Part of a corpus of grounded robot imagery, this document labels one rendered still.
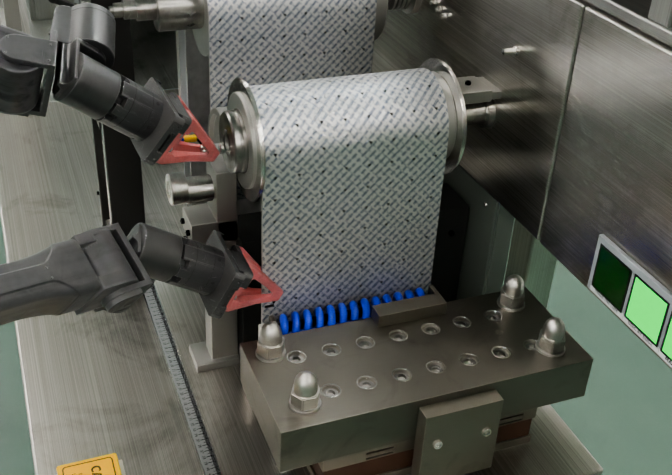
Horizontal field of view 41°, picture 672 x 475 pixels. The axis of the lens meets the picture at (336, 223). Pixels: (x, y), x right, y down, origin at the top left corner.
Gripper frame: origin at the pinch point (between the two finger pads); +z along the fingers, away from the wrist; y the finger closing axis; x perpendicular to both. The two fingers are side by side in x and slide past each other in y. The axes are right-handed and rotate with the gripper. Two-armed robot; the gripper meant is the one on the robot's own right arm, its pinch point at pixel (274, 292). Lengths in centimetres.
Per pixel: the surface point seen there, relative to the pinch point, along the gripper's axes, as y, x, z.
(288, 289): 0.2, 1.1, 1.4
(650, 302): 30.4, 26.6, 19.2
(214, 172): -7.7, 9.1, -11.6
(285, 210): 0.3, 10.7, -5.0
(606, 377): -71, -27, 162
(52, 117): -96, -23, -7
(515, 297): 8.4, 14.0, 26.5
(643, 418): -53, -27, 162
